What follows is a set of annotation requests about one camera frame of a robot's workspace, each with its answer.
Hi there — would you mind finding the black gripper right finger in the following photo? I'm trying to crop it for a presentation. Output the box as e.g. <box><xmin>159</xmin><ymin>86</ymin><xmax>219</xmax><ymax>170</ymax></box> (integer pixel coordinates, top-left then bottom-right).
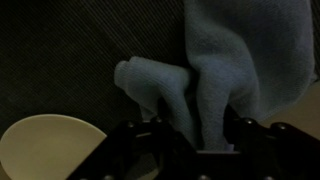
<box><xmin>223</xmin><ymin>105</ymin><xmax>320</xmax><ymax>180</ymax></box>

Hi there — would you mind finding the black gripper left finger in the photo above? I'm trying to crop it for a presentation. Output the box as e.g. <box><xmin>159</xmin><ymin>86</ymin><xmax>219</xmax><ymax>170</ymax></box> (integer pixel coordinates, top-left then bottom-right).
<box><xmin>66</xmin><ymin>97</ymin><xmax>198</xmax><ymax>180</ymax></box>

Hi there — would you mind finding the blue towel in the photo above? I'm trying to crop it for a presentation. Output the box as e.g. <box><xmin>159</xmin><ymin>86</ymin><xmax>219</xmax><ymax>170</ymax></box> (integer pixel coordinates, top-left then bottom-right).
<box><xmin>113</xmin><ymin>0</ymin><xmax>318</xmax><ymax>153</ymax></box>

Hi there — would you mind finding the small white plate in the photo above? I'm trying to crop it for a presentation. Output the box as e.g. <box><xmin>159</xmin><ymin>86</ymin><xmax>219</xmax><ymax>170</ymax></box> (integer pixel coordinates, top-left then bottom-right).
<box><xmin>0</xmin><ymin>113</ymin><xmax>108</xmax><ymax>180</ymax></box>

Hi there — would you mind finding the dark woven placemat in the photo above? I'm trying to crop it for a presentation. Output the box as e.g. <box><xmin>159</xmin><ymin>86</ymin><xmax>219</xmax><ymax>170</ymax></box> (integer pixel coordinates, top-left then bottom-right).
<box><xmin>0</xmin><ymin>0</ymin><xmax>320</xmax><ymax>148</ymax></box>

